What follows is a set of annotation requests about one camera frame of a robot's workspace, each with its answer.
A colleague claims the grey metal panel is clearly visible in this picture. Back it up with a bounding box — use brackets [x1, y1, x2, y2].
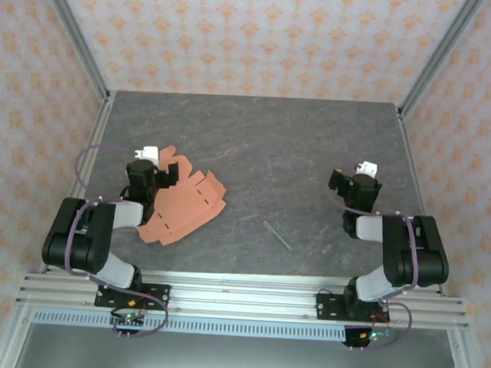
[12, 321, 465, 368]

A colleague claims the orange paper box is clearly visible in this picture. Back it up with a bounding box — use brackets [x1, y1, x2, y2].
[135, 143, 231, 253]

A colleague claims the aluminium side rail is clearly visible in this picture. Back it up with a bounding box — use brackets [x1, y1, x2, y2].
[385, 104, 459, 296]
[39, 87, 118, 277]

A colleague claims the wide aluminium extrusion beam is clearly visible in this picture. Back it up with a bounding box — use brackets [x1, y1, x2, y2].
[15, 272, 473, 333]

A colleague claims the grey slotted cable duct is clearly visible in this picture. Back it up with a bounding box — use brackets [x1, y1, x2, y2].
[31, 309, 371, 345]

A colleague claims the narrow aluminium extrusion beam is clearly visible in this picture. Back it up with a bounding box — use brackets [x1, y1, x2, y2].
[47, 262, 447, 301]

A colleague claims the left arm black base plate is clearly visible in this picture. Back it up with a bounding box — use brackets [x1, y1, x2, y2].
[94, 279, 171, 312]

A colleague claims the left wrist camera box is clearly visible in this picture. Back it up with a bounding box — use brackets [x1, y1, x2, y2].
[131, 145, 162, 167]

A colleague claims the aluminium frame post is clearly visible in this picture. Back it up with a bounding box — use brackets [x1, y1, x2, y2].
[398, 0, 486, 124]
[27, 0, 117, 102]

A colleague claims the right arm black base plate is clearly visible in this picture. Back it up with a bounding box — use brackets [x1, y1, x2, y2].
[315, 291, 394, 326]

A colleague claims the green stick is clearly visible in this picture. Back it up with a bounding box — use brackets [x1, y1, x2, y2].
[260, 220, 295, 252]

